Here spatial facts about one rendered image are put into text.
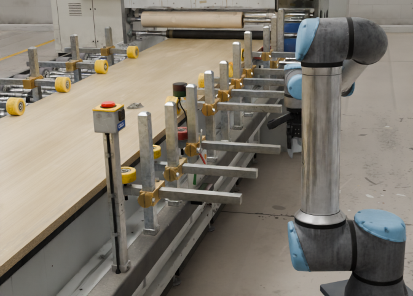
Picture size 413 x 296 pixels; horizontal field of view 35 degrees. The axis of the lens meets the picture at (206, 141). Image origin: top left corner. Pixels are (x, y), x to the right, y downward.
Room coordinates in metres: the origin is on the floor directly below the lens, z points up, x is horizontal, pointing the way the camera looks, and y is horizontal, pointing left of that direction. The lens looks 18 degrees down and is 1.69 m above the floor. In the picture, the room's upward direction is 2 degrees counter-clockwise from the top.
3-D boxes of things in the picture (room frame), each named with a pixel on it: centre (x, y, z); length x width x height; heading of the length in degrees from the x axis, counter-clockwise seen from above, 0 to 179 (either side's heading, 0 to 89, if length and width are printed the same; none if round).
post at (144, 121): (2.03, 0.20, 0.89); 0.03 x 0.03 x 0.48; 73
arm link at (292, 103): (2.43, -0.35, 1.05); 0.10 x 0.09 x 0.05; 163
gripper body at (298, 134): (2.43, -0.36, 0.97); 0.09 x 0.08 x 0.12; 73
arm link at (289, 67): (2.43, -0.35, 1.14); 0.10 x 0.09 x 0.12; 178
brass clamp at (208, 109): (2.77, -0.03, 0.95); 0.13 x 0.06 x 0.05; 163
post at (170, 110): (2.27, 0.13, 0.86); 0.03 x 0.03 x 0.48; 73
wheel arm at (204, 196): (2.04, 0.10, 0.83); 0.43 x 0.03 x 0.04; 73
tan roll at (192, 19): (4.92, -0.12, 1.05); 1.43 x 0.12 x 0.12; 73
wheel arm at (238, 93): (3.01, -0.16, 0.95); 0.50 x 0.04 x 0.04; 73
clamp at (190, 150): (2.53, 0.05, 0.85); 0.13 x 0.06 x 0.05; 163
